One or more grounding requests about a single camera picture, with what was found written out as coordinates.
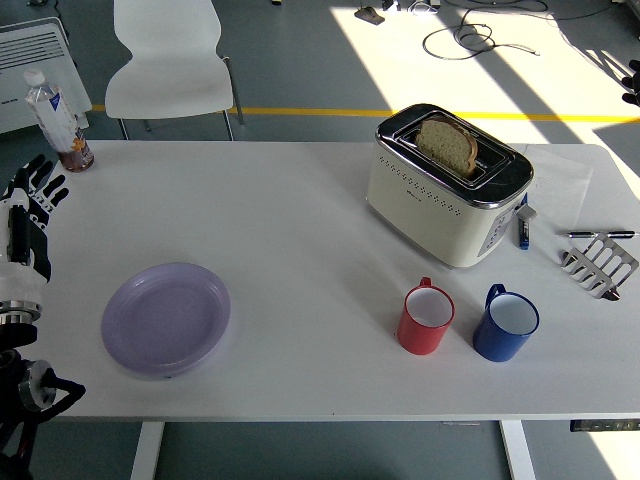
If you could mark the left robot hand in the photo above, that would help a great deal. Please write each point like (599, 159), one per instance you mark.
(15, 280)

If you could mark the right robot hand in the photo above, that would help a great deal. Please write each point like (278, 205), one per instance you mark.
(633, 96)

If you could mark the purple round plate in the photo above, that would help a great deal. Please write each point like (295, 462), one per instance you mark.
(165, 320)

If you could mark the brown bread slice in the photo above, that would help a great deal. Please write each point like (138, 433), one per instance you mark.
(445, 145)

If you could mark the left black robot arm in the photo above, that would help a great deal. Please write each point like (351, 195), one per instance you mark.
(15, 337)

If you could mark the white paper sheet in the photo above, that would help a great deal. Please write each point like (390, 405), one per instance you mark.
(560, 185)

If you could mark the black ballpoint pen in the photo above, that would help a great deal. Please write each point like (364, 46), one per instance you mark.
(590, 233)

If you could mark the silver metal toast rack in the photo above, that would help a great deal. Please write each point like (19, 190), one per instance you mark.
(602, 244)

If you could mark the clear plastic drink bottle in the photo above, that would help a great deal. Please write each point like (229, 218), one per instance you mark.
(55, 120)

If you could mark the blue marker pen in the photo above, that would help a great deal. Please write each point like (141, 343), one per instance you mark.
(523, 235)

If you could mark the white table leg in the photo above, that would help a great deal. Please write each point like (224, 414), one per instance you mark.
(147, 450)
(517, 450)

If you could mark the white panel heater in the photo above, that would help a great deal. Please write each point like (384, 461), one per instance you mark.
(25, 50)

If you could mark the cream and chrome toaster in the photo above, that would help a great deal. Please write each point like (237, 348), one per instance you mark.
(425, 220)

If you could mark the white plastic chair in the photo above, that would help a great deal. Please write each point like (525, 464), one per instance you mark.
(165, 75)

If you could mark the black floor pedal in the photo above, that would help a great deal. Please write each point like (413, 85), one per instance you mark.
(370, 15)

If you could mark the blue enamel mug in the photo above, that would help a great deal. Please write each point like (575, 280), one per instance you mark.
(495, 345)

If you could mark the red enamel mug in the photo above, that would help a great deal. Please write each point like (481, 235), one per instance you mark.
(420, 340)

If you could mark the black table control panel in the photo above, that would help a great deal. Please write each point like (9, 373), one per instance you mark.
(600, 425)

